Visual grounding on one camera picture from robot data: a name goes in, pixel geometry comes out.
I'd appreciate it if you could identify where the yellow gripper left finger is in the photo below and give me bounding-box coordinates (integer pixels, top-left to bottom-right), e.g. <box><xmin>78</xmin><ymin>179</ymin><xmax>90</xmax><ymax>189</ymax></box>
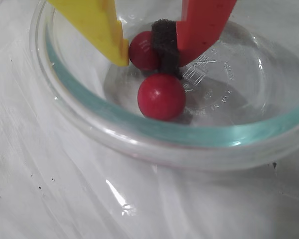
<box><xmin>47</xmin><ymin>0</ymin><xmax>130</xmax><ymax>67</ymax></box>

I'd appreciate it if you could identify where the red ball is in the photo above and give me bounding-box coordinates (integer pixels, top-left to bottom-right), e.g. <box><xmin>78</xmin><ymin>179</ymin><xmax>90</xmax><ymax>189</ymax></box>
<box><xmin>137</xmin><ymin>72</ymin><xmax>187</xmax><ymax>122</ymax></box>
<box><xmin>129</xmin><ymin>31</ymin><xmax>162</xmax><ymax>71</ymax></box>

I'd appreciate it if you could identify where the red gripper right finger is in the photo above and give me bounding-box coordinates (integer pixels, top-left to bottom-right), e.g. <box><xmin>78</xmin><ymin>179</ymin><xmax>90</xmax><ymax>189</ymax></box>
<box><xmin>151</xmin><ymin>0</ymin><xmax>237</xmax><ymax>80</ymax></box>

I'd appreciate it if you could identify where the small clear glass bowl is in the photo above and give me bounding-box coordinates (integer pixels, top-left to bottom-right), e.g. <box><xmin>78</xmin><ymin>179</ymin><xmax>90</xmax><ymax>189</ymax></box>
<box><xmin>28</xmin><ymin>0</ymin><xmax>299</xmax><ymax>172</ymax></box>

